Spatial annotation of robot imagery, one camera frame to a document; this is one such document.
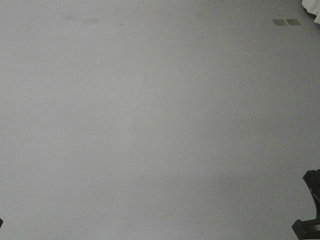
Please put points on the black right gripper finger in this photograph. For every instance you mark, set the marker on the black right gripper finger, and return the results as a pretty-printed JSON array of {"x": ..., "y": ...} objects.
[
  {"x": 307, "y": 230},
  {"x": 312, "y": 180}
]

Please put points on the white cloth corner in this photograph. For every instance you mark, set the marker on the white cloth corner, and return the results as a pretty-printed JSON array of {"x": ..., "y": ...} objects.
[{"x": 312, "y": 7}]

